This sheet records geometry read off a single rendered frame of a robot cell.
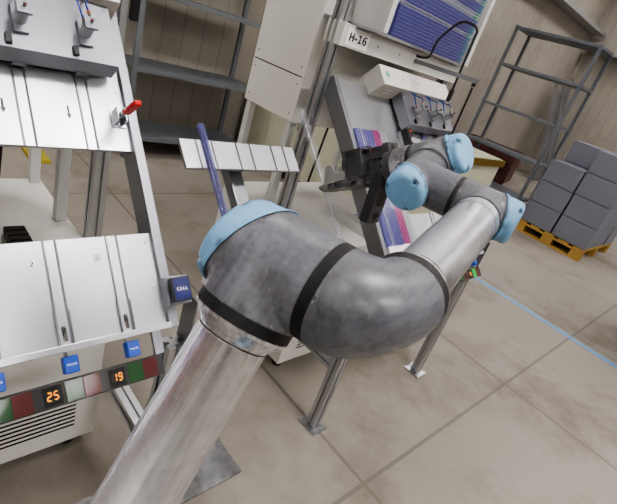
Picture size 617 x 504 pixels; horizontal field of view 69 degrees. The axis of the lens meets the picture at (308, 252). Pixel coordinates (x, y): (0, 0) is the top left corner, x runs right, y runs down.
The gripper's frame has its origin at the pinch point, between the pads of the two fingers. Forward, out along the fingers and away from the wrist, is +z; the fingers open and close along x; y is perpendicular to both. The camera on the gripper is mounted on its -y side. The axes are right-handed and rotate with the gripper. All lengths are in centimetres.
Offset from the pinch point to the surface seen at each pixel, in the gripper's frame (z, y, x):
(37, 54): 19, 28, 53
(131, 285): 16.0, -16.5, 42.3
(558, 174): 85, 28, -483
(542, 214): 105, -15, -483
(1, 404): 14, -32, 66
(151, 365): 14, -33, 41
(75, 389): 14, -33, 55
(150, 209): 17.6, -1.4, 35.8
